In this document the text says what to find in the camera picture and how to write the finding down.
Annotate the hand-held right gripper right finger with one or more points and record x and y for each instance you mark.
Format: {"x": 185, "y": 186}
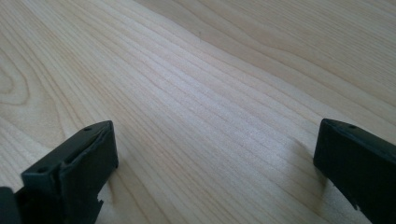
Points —
{"x": 358, "y": 161}

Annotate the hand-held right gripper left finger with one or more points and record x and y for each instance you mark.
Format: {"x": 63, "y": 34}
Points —
{"x": 77, "y": 168}

